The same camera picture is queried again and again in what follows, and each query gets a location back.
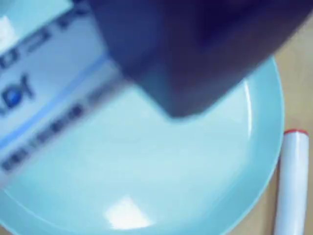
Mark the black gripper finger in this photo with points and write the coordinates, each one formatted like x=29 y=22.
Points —
x=195 y=49

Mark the blue capped white marker pen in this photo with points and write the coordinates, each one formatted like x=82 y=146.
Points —
x=61 y=73

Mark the light blue plate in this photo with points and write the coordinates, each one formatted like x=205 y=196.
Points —
x=146 y=171

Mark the red capped white marker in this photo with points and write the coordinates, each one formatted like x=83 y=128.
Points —
x=292 y=176

